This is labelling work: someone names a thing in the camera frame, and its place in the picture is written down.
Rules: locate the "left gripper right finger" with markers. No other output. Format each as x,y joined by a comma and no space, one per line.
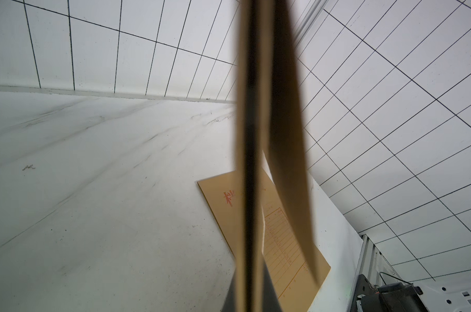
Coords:
270,301

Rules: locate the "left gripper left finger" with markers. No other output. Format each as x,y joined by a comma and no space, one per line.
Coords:
229,303

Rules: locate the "kraft file bag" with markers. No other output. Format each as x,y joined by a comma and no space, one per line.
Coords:
269,128
289,272

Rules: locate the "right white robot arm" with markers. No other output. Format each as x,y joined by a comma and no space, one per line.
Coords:
395,294

